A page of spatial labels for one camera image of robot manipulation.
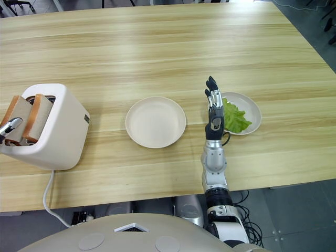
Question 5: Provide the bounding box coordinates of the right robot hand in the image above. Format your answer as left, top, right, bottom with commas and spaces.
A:
204, 76, 226, 142

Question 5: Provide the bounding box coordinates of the bread slice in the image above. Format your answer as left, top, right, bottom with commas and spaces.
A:
21, 93, 55, 144
0, 95, 34, 144

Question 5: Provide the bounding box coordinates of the green lettuce leaf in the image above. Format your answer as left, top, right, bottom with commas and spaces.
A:
222, 97, 253, 134

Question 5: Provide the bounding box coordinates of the cream round plate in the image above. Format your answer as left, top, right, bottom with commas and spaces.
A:
222, 91, 263, 136
125, 96, 187, 149

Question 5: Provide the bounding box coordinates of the robot body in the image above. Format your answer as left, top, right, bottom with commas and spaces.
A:
17, 213, 271, 252

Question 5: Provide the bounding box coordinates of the cream toaster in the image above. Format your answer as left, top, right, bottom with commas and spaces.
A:
0, 83, 91, 171

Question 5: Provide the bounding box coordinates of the black office chair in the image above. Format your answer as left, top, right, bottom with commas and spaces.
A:
321, 0, 336, 46

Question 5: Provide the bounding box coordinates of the white cord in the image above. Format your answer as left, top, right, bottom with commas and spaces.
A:
43, 170, 95, 228

